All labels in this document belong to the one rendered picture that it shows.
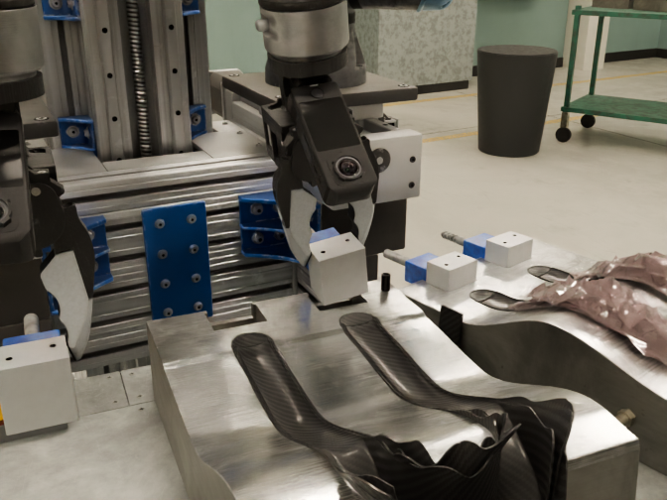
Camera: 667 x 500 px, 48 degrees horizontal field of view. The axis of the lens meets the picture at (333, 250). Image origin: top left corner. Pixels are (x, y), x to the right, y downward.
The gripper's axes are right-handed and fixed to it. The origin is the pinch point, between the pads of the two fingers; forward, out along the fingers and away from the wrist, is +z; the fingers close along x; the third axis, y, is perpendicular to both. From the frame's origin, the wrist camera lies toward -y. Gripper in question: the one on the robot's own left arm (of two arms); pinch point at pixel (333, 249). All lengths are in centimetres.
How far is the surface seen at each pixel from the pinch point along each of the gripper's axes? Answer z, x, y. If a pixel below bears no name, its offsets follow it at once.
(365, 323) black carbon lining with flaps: 5.2, -0.3, -6.3
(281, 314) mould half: 4.3, 6.9, -2.1
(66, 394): -4.2, 26.8, -14.1
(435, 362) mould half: 4.5, -3.2, -15.0
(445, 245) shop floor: 139, -118, 181
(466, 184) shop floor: 157, -173, 253
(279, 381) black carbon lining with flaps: 3.3, 10.5, -12.1
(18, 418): -3.6, 30.3, -14.3
